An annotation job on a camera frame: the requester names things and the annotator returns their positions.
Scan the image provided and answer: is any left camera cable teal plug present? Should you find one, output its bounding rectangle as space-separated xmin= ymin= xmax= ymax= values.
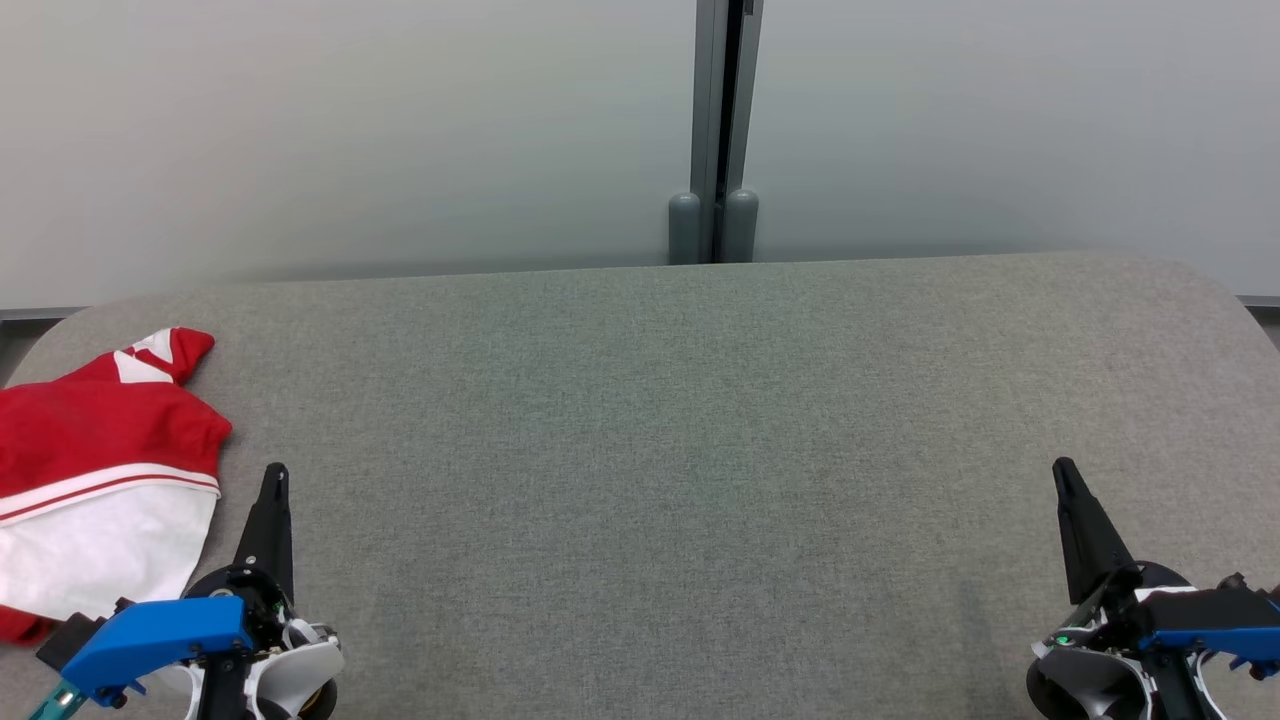
xmin=28 ymin=680 xmax=87 ymax=720

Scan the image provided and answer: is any grey metal partition post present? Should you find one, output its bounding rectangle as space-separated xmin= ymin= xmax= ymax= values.
xmin=668 ymin=0 xmax=765 ymax=266

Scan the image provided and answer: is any red white basketball jersey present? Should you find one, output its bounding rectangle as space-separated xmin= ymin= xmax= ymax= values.
xmin=0 ymin=380 xmax=233 ymax=646

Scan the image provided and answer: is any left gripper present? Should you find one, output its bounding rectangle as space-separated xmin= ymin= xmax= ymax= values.
xmin=185 ymin=462 xmax=347 ymax=720

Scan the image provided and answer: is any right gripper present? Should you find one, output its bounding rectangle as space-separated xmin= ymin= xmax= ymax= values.
xmin=1028 ymin=457 xmax=1233 ymax=720

